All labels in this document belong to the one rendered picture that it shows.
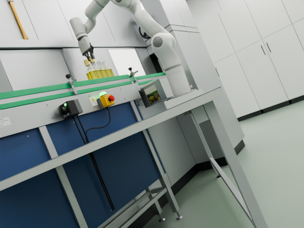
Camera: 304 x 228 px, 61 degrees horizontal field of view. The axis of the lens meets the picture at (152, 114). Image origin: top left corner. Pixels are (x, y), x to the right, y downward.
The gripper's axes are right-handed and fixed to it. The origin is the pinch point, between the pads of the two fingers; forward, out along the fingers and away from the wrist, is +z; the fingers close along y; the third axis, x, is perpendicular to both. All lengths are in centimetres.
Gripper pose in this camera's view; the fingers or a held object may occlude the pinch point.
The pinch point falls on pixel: (90, 57)
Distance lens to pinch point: 205.2
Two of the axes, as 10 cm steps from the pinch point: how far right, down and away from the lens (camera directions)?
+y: 7.3, -3.3, -6.0
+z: 4.0, 9.2, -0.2
